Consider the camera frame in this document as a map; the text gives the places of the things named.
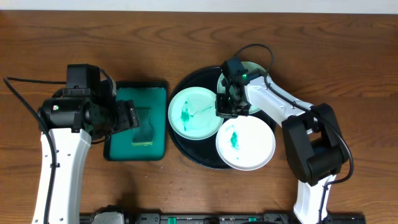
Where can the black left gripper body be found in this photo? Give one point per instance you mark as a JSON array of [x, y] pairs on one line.
[[132, 113]]

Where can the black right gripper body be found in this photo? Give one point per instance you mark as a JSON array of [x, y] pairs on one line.
[[226, 109]]

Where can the green scrubbing sponge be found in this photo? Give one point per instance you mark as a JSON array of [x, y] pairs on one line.
[[144, 134]]

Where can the mint green plate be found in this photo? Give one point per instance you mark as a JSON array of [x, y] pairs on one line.
[[192, 113], [250, 66]]

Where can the white plate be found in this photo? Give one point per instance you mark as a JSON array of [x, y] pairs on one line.
[[245, 143]]

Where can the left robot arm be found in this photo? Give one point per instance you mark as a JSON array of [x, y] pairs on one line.
[[72, 119]]

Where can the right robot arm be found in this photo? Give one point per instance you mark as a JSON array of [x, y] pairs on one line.
[[314, 146]]

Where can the rectangular black water tray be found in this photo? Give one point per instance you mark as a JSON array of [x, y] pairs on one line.
[[151, 95]]

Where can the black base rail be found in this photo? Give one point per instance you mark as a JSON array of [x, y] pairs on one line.
[[113, 214]]

